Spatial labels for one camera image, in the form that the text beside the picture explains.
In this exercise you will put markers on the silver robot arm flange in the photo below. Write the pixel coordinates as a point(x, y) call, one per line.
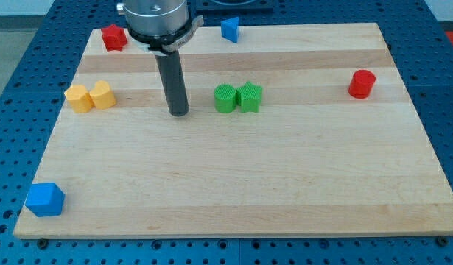
point(159, 26)

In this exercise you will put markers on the yellow hexagon block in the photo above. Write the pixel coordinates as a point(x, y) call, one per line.
point(79, 98)

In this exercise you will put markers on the green cylinder block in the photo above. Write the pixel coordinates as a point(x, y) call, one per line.
point(225, 98)

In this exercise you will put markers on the green star block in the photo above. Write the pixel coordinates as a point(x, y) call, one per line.
point(249, 97)

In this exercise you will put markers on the wooden board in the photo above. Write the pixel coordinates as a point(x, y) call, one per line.
point(313, 162)

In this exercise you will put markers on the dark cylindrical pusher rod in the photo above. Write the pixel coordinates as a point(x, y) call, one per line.
point(171, 72)

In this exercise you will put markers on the blue triangle block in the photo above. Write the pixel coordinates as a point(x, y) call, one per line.
point(230, 29)

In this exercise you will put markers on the yellow heart block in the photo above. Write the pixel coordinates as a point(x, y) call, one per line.
point(102, 96)

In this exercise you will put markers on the red cylinder block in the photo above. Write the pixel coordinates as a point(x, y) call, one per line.
point(361, 84)

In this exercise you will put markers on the red star block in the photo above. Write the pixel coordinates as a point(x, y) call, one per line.
point(114, 38)

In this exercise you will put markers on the blue cube block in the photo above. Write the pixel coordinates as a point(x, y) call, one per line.
point(45, 199)

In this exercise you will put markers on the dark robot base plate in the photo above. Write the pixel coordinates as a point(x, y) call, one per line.
point(208, 6)

